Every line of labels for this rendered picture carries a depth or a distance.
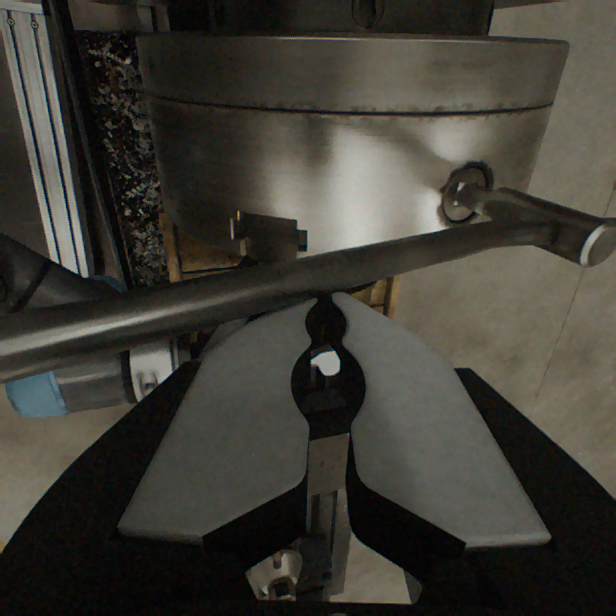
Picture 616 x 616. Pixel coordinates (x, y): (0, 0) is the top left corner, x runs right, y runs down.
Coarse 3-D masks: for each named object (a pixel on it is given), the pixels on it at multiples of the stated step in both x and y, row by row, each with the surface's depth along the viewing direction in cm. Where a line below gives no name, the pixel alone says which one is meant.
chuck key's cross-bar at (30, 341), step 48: (432, 240) 14; (480, 240) 16; (528, 240) 18; (144, 288) 9; (192, 288) 9; (240, 288) 10; (288, 288) 11; (336, 288) 12; (0, 336) 7; (48, 336) 7; (96, 336) 8; (144, 336) 8; (0, 384) 7
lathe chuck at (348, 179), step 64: (192, 128) 25; (256, 128) 23; (320, 128) 22; (384, 128) 22; (448, 128) 22; (512, 128) 24; (192, 192) 27; (256, 192) 25; (320, 192) 24; (384, 192) 23
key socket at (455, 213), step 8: (472, 168) 24; (456, 176) 24; (464, 176) 24; (472, 176) 25; (480, 176) 25; (456, 184) 24; (480, 184) 25; (448, 192) 24; (456, 192) 25; (448, 200) 25; (448, 208) 25; (456, 208) 25; (464, 208) 26; (448, 216) 25; (456, 216) 26; (464, 216) 26
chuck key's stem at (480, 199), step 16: (464, 192) 24; (480, 192) 23; (496, 192) 22; (512, 192) 22; (480, 208) 23; (496, 208) 22; (512, 208) 21; (528, 208) 20; (544, 208) 20; (560, 208) 19; (560, 224) 19; (576, 224) 18; (592, 224) 18; (608, 224) 18; (560, 240) 19; (576, 240) 18; (592, 240) 18; (608, 240) 18; (560, 256) 20; (576, 256) 18; (592, 256) 18; (608, 256) 19
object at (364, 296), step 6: (372, 282) 42; (348, 288) 41; (354, 288) 41; (360, 288) 41; (366, 288) 41; (372, 288) 42; (348, 294) 40; (354, 294) 40; (360, 294) 40; (366, 294) 42; (360, 300) 42; (366, 300) 42
